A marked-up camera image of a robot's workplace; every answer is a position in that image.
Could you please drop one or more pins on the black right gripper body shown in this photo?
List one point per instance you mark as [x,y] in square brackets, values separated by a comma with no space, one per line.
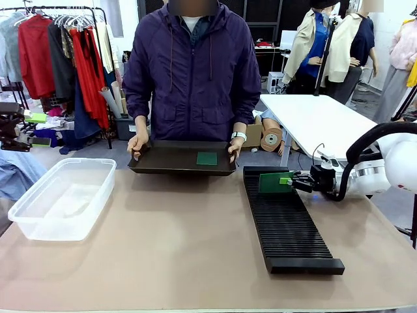
[322,181]

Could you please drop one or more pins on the black green-padded right gripper finger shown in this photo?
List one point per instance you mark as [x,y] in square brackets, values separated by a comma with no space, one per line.
[285,181]
[301,177]

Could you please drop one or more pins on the green PCB with pale corner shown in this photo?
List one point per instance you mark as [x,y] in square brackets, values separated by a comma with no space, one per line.
[270,183]

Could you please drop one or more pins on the black shallow tray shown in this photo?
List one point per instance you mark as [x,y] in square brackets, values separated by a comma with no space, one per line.
[176,159]

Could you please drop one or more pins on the person's left forearm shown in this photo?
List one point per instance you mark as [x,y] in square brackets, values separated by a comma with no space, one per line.
[248,114]

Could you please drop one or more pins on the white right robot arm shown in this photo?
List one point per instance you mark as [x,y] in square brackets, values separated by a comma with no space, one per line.
[400,156]

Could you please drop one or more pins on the person's right forearm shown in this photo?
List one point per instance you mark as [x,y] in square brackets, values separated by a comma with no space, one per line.
[138,114]

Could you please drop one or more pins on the person's left hand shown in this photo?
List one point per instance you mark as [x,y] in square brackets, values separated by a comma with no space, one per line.
[236,149]

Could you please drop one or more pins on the person's right hand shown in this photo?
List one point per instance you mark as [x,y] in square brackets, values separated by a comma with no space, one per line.
[138,143]

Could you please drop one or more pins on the cardboard spool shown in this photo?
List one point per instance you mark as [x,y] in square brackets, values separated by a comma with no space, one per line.
[270,140]

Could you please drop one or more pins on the black slotted PCB rack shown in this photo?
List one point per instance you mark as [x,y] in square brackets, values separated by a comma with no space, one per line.
[286,225]

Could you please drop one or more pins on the white folding table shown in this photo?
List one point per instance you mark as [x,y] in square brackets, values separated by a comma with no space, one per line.
[312,120]

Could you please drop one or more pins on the cardboard box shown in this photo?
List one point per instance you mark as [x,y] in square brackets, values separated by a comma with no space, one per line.
[252,133]

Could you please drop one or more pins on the white wristband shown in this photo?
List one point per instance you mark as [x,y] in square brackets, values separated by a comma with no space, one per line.
[239,135]

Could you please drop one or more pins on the plain green PCB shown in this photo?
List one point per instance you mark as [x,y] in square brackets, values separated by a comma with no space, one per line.
[207,158]

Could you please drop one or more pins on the white plastic crate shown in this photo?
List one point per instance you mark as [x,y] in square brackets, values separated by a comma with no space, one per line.
[275,81]

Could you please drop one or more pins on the black tripod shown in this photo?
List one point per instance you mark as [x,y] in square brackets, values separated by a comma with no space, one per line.
[405,104]

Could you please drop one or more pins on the mannequin pink sweater grey skirt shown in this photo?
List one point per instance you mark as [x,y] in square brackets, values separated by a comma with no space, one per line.
[395,81]

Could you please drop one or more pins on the black pole stand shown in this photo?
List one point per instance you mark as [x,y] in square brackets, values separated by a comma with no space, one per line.
[325,55]

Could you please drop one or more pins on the mannequin beige coat blue shirt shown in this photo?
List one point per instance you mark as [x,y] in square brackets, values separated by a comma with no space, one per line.
[309,42]

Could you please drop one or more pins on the mannequin cream jacket navy top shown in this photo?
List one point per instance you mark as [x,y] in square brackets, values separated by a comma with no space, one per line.
[355,49]

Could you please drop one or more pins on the person in purple jacket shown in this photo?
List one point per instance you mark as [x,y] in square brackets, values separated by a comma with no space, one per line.
[192,81]

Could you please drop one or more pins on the white monitor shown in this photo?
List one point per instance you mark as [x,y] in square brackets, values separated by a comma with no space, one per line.
[288,39]

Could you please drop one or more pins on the yellow garment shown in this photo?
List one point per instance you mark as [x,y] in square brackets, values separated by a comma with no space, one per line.
[412,68]

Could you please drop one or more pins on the black grid panel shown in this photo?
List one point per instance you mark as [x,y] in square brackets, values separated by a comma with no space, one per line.
[260,16]

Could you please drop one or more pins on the grey storage bin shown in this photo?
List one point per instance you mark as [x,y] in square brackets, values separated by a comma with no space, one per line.
[125,128]

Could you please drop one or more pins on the beige paper roll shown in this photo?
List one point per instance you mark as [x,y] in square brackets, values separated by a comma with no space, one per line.
[118,96]

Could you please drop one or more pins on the white paper roll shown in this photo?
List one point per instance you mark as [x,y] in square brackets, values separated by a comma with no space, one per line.
[109,102]

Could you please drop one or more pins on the blue denim garment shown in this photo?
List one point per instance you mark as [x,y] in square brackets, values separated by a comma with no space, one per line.
[83,117]

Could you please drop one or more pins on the long red dress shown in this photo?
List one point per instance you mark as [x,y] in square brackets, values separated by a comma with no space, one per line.
[89,81]

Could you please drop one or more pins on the clear plastic storage box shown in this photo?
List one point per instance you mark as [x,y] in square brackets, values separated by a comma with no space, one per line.
[62,199]

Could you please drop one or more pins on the cream hanging garment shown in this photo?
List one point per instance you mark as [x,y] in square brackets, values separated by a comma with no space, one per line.
[105,45]

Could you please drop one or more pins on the pile of mixed clothes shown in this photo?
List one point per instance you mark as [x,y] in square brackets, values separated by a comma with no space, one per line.
[53,130]

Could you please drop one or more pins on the dark grey garment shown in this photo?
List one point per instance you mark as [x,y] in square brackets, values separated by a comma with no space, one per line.
[60,65]

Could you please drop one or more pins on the small green box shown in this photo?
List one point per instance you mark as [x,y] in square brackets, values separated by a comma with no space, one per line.
[36,117]

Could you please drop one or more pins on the light blue cloth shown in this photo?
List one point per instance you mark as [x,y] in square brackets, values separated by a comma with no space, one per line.
[16,176]

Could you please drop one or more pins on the red jacket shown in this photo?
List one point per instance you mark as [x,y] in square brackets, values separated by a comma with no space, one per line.
[34,55]

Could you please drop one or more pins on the black folding stand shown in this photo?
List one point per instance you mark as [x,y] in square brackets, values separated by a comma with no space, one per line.
[9,127]

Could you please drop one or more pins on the black metal clothes rack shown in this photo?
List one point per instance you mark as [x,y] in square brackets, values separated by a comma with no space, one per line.
[49,7]

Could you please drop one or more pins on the pale blue grey garment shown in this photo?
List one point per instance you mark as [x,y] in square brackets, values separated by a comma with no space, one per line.
[9,45]

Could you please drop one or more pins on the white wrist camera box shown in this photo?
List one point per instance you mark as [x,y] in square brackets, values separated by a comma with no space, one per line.
[329,162]

